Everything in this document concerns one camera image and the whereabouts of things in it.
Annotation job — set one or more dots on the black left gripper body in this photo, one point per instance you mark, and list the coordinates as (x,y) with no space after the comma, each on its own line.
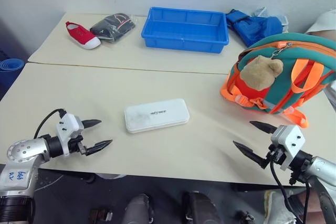
(76,145)

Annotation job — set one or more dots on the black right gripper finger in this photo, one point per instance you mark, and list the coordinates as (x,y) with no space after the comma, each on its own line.
(265,127)
(253,154)

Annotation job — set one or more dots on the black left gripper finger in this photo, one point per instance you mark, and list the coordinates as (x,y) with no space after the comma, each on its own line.
(92,123)
(98,146)

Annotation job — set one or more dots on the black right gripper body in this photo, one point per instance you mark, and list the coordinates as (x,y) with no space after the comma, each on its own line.
(277,154)

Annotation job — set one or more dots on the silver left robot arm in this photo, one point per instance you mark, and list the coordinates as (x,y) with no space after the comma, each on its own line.
(23,151)

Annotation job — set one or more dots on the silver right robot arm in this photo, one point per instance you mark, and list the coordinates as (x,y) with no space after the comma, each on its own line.
(323,166)

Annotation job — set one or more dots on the white rectangular case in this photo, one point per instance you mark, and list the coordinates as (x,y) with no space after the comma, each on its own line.
(156,115)

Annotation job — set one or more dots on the teal and orange backpack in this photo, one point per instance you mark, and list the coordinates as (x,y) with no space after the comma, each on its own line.
(299,51)

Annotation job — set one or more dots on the tan plush bear charm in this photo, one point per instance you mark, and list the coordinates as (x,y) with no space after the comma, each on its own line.
(258,73)

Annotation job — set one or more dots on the grey rounded shape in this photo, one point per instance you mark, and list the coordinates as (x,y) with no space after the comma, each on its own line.
(137,209)

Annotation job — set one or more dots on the dark rounded shape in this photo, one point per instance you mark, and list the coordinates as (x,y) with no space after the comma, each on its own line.
(199,208)

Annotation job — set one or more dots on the red slip-on shoe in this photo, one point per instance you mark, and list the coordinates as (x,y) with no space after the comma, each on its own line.
(81,36)

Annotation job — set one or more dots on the black garment in plastic bag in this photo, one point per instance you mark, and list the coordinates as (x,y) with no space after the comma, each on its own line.
(113,27)

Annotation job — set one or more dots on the blue fabric bag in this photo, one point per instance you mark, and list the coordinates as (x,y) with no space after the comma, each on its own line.
(256,28)

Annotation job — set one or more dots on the blue rolled foam mat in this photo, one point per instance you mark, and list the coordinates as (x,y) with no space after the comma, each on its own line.
(10,65)

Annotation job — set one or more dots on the blue plastic tray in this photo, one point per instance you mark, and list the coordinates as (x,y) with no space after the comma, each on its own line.
(183,31)

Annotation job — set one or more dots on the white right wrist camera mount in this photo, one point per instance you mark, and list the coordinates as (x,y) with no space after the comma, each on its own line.
(290,138)

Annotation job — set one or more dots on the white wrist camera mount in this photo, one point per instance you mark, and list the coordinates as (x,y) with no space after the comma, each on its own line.
(67,125)
(290,138)

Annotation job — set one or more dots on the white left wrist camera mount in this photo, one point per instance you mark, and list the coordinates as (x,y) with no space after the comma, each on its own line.
(67,125)

